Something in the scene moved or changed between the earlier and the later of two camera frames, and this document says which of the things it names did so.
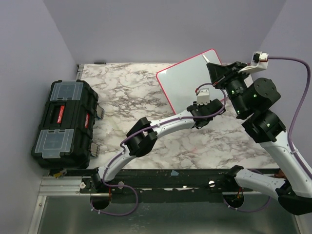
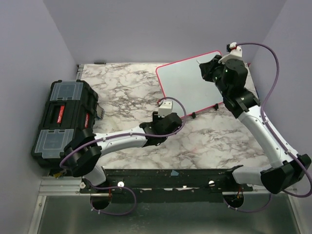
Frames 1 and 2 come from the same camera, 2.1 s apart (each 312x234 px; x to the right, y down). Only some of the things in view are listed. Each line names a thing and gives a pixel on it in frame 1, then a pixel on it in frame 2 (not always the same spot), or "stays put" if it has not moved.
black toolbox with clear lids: (64, 138) stays put
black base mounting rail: (165, 185) stays put
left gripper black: (194, 104) to (156, 119)
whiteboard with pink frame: (178, 83) stays put
